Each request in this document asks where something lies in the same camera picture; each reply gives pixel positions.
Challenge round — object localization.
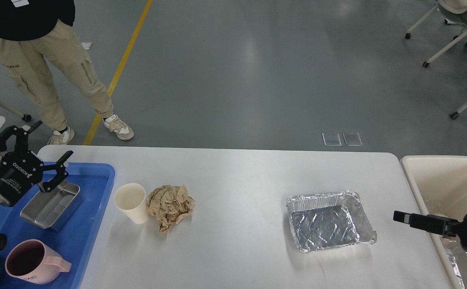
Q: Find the person in khaki trousers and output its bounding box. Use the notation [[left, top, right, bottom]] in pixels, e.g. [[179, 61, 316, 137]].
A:
[[0, 0, 134, 145]]

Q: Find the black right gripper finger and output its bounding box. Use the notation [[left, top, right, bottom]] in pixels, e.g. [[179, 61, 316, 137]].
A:
[[393, 211, 460, 237]]

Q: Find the white roll in bin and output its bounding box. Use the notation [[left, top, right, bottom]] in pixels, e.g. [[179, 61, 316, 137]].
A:
[[432, 213, 451, 219]]

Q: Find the cream paper cup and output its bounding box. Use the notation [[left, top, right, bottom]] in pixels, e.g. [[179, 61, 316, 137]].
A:
[[113, 183, 149, 224]]

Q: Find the white office chair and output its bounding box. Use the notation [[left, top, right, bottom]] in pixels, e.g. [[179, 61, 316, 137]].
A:
[[405, 0, 467, 68]]

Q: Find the clear floor plate right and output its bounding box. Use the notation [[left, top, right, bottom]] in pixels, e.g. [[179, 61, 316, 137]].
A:
[[342, 132, 363, 146]]

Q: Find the cream plastic bin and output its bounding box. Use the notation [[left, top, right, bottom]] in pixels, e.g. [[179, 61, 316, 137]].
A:
[[400, 155, 467, 289]]

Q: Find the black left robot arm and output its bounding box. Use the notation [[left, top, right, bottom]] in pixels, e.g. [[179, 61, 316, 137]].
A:
[[0, 121, 80, 231]]

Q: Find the blue plastic tray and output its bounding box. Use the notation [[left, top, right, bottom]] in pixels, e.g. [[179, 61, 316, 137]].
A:
[[0, 163, 116, 289]]

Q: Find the clear floor plate left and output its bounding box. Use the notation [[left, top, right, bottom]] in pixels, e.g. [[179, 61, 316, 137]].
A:
[[322, 133, 342, 147]]

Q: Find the pink ceramic mug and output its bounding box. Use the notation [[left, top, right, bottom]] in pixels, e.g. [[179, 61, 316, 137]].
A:
[[5, 239, 72, 284]]

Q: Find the aluminium foil tray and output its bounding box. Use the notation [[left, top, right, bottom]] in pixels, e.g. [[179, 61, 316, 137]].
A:
[[286, 190, 377, 254]]

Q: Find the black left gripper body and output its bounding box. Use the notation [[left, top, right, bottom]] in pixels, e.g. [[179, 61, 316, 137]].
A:
[[0, 152, 44, 207]]

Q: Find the stainless steel square tray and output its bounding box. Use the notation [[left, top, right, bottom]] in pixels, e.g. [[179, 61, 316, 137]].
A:
[[20, 181, 83, 232]]

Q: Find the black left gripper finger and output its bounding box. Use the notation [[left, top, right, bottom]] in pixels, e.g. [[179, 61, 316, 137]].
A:
[[0, 121, 43, 155], [39, 151, 73, 193]]

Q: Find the brown paper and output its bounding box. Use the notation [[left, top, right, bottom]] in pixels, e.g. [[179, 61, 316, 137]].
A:
[[147, 185, 195, 234]]

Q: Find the clear floor plate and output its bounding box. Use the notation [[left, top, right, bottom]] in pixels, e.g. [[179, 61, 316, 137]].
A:
[[342, 132, 363, 146], [322, 133, 342, 147]]

